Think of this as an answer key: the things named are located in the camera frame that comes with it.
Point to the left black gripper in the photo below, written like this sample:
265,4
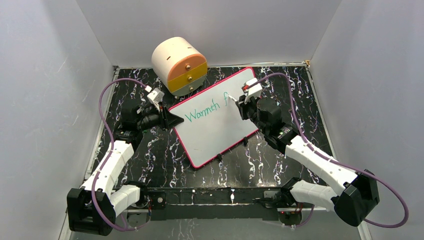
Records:
167,119

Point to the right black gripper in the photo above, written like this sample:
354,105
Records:
243,106

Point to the white green whiteboard marker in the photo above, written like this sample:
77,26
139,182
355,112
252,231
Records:
232,98

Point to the pink framed whiteboard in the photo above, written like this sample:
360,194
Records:
212,122

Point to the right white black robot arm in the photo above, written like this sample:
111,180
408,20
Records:
351,195

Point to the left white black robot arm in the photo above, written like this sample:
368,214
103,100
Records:
94,206

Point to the black whiteboard foot clip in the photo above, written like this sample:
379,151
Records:
245,141
219,158

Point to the cream cylindrical drawer box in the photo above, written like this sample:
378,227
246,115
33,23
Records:
180,67

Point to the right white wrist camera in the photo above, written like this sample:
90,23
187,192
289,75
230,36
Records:
251,89

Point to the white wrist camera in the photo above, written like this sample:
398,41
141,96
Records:
155,97
251,89

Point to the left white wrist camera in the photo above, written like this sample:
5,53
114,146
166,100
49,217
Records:
155,97

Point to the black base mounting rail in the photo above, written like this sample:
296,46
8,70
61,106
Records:
212,203

